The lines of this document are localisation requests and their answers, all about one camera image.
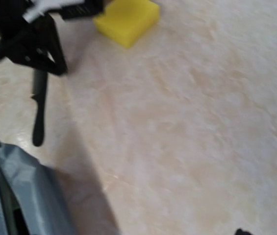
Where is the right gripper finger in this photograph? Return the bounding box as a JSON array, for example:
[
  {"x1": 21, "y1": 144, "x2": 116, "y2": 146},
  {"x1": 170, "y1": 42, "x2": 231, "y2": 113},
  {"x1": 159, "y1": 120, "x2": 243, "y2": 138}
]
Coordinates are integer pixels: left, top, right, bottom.
[{"x1": 235, "y1": 228, "x2": 253, "y2": 235}]

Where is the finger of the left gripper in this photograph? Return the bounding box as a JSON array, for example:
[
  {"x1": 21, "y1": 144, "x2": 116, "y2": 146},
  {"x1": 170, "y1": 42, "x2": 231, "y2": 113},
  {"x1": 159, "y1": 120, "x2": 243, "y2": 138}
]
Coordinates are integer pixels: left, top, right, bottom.
[
  {"x1": 13, "y1": 52, "x2": 62, "y2": 75},
  {"x1": 47, "y1": 15, "x2": 68, "y2": 75}
]

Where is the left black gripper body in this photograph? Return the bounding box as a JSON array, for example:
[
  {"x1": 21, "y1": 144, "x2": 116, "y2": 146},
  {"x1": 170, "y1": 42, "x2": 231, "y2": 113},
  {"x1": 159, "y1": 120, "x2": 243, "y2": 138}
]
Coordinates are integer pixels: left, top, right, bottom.
[{"x1": 0, "y1": 0, "x2": 50, "y2": 62}]

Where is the black comb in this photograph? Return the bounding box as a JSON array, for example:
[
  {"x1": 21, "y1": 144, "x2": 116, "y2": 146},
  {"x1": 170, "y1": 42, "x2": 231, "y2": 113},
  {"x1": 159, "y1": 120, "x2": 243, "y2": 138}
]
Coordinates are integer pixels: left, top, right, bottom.
[{"x1": 31, "y1": 70, "x2": 48, "y2": 147}]

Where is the grey zip pouch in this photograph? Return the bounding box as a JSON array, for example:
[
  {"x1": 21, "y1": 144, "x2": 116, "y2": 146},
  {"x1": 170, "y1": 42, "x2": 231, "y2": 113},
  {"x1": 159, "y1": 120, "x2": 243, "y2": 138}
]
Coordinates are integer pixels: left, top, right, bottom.
[{"x1": 0, "y1": 142, "x2": 76, "y2": 235}]

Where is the yellow sponge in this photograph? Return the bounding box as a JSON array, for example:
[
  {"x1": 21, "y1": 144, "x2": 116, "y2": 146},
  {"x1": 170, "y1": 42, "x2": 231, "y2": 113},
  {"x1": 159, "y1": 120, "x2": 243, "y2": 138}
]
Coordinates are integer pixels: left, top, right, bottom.
[{"x1": 93, "y1": 0, "x2": 160, "y2": 48}]

